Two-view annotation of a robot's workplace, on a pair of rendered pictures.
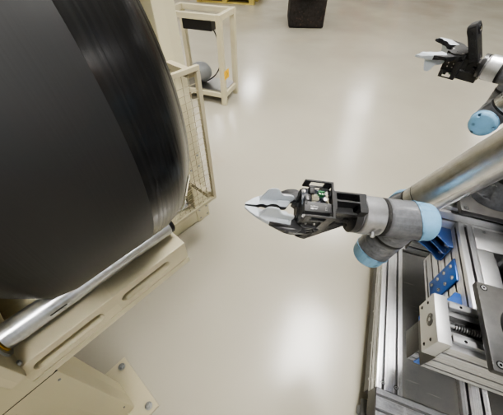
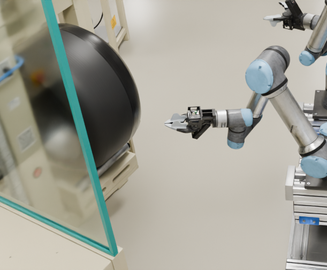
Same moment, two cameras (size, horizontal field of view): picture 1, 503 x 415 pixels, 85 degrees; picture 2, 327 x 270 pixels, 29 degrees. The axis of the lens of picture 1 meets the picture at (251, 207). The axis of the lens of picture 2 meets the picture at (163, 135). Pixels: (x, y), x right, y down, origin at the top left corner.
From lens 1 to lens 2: 2.12 m
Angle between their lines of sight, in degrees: 10
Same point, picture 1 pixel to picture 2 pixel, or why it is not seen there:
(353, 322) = (283, 241)
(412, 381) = (315, 252)
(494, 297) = not seen: hidden behind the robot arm
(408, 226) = (236, 119)
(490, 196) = not seen: outside the picture
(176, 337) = not seen: outside the picture
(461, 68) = (294, 22)
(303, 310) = (236, 241)
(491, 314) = not seen: hidden behind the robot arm
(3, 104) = (111, 96)
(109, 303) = (108, 181)
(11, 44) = (111, 84)
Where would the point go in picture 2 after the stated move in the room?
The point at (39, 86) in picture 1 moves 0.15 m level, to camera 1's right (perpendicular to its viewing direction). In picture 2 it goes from (115, 91) to (155, 84)
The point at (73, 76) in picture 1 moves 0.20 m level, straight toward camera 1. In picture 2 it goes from (120, 87) to (152, 107)
